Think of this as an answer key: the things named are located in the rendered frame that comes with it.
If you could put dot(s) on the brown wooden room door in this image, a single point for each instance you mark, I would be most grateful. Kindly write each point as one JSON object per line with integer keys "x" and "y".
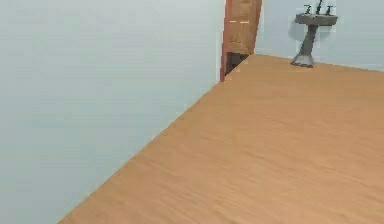
{"x": 240, "y": 26}

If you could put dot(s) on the grey pedestal sink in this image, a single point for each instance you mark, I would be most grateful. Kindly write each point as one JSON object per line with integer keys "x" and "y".
{"x": 311, "y": 23}

